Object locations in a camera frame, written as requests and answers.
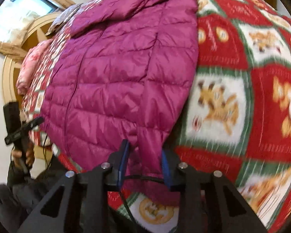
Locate window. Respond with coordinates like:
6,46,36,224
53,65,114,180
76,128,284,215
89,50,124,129
0,0,56,37

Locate black cable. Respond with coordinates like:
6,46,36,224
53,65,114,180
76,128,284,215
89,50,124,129
42,132,51,168
118,175,165,233

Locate person's left hand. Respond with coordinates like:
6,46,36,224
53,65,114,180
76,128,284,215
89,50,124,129
11,139,36,173

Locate light wooden headboard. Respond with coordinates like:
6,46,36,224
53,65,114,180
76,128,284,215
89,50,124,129
2,12,63,102

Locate magenta puffer jacket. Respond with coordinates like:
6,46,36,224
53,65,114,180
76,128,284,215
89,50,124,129
40,0,200,180

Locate striped pillow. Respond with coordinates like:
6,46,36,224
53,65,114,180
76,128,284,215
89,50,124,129
46,3,84,36

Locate person's dark clothing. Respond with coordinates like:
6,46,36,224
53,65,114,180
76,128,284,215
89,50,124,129
0,150,71,233

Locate red patterned bedsheet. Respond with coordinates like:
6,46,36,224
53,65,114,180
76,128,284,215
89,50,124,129
21,0,291,233

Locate pink floral pillow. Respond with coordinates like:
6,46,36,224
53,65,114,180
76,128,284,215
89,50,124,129
16,39,54,95

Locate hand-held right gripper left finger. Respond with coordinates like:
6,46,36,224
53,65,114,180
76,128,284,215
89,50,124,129
17,139,131,233

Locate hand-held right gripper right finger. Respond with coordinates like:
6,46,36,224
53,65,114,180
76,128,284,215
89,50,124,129
161,149,268,233

